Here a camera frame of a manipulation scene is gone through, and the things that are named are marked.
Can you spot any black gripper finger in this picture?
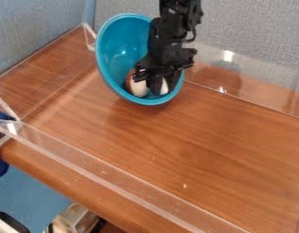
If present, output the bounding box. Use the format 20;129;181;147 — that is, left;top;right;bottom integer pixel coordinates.
147;76;163;96
167;70;183;91

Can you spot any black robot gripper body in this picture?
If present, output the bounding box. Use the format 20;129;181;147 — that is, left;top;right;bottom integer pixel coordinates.
133;17;197;81

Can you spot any toy mushroom brown cap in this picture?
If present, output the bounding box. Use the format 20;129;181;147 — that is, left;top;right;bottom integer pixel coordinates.
125;69;169;97

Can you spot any blue plastic bowl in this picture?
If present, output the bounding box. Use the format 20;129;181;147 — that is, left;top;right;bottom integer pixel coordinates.
94;13;184;106

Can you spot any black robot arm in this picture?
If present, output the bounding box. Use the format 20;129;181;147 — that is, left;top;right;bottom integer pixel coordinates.
132;0;203;96

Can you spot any clear acrylic table barrier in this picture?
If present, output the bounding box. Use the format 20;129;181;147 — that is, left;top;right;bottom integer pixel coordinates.
0;26;299;233

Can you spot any dark blue cloth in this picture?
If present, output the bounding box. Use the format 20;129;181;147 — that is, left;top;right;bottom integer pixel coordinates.
0;110;14;177

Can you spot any grey box under table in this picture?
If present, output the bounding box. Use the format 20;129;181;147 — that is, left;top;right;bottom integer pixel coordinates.
42;203;100;233

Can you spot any black object at bottom left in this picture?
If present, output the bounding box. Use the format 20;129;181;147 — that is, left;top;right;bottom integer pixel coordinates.
0;212;30;233

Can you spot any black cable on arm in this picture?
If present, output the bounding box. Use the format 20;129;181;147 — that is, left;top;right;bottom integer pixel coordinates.
183;25;197;44

